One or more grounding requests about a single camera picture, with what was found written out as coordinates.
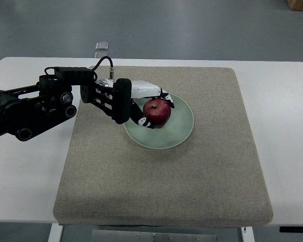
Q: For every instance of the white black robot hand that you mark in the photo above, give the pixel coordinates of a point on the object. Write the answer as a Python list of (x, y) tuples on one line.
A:
[(144, 89)]

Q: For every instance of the red apple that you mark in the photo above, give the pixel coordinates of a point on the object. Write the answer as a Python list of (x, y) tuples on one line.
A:
[(157, 112)]

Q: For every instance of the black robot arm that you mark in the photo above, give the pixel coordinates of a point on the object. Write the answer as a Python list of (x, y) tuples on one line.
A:
[(29, 111)]

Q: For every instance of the lower floor socket plate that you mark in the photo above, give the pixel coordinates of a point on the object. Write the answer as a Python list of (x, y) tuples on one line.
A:
[(100, 54)]

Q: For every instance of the pale green plate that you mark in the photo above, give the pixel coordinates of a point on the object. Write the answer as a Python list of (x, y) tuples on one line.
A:
[(174, 132)]

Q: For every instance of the beige fabric mat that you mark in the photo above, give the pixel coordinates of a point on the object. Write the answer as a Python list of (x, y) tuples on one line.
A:
[(213, 179)]

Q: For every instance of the white table leg left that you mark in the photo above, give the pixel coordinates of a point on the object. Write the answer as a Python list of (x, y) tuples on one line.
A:
[(56, 232)]

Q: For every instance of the white table leg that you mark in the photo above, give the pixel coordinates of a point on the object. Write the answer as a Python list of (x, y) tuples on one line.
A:
[(247, 234), (56, 232)]

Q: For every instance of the cardboard box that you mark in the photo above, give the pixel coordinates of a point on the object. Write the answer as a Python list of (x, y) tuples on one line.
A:
[(295, 5)]

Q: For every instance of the white table leg right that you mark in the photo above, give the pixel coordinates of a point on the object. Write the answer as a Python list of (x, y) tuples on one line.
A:
[(247, 234)]

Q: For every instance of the black table control panel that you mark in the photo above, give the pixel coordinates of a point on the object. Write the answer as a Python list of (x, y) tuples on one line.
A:
[(291, 229)]

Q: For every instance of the metal base plate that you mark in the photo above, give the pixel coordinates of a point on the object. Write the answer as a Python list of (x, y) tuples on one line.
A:
[(133, 236)]

